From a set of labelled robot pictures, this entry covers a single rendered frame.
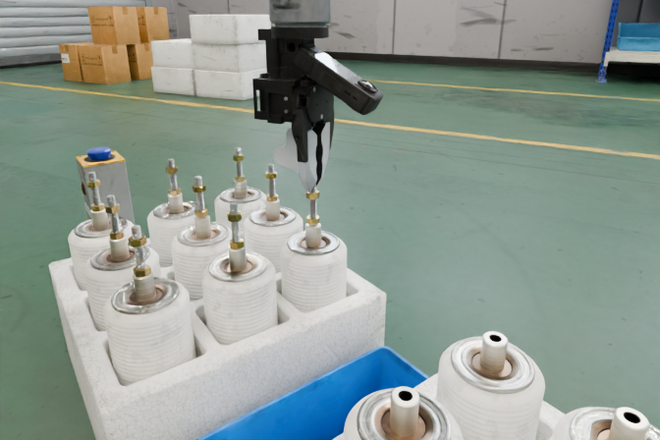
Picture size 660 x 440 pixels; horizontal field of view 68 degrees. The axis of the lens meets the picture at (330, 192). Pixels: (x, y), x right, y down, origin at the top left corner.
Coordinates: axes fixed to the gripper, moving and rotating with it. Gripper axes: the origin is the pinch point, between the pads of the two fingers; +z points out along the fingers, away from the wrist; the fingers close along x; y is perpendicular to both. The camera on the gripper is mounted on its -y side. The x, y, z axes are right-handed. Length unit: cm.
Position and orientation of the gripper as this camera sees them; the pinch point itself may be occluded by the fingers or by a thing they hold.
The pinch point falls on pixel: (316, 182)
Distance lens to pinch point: 66.3
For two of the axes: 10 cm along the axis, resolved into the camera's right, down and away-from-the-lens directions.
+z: 0.0, 9.4, 3.5
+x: -4.3, 3.1, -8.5
